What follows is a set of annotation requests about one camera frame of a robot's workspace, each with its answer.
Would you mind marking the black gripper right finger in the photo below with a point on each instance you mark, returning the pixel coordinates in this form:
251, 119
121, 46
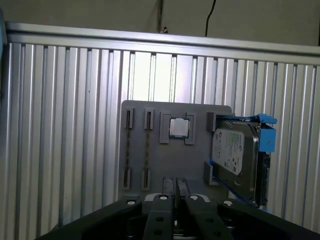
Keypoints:
207, 220

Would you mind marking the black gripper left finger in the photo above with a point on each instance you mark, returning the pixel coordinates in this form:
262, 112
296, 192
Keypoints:
160, 217

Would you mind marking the grey parts rack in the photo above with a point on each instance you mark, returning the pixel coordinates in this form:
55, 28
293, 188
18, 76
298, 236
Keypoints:
155, 160

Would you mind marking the hard disk in blue carrier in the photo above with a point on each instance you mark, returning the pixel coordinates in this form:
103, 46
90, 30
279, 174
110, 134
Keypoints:
230, 150

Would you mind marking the silver CPU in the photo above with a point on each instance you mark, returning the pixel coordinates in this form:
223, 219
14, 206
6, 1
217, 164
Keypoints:
180, 127

